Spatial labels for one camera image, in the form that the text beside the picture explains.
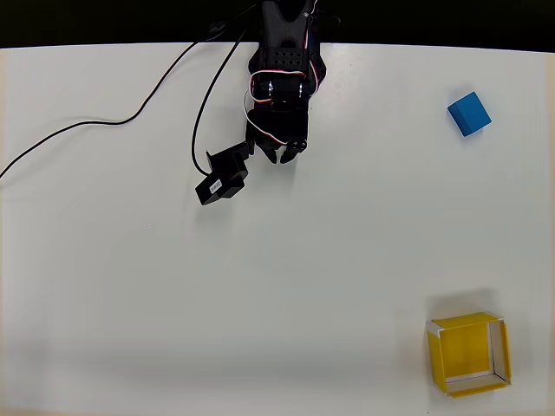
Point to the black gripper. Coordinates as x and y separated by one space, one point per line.
281 135

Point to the blue cube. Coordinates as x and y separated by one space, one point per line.
470 113

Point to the yellow paper box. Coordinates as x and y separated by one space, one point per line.
464 346

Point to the black webcam with mount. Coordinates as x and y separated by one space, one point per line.
221 177

